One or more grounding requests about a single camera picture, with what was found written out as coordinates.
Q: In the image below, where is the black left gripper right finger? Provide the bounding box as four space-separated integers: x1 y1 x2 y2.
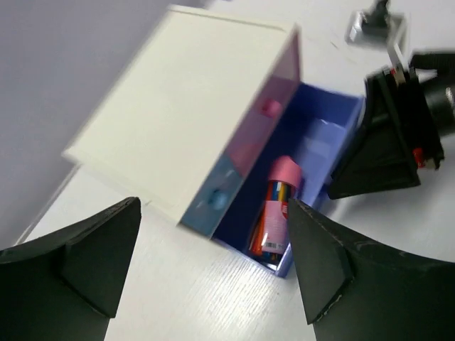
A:
288 200 454 340

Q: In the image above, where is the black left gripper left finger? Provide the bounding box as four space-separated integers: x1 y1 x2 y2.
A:
1 197 141 341

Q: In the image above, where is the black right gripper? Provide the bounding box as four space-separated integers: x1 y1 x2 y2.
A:
327 50 454 200

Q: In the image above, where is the blue wide bottom drawer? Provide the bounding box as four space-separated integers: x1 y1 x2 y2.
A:
213 83 365 278

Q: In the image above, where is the pink tube of erasers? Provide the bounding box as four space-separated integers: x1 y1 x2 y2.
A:
248 156 302 265

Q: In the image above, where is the pink small drawer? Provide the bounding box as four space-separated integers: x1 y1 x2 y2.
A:
225 31 301 178

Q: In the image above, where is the light blue small drawer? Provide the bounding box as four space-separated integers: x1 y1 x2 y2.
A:
180 154 244 237

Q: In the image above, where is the white mini drawer cabinet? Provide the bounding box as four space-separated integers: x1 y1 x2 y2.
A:
64 5 300 224

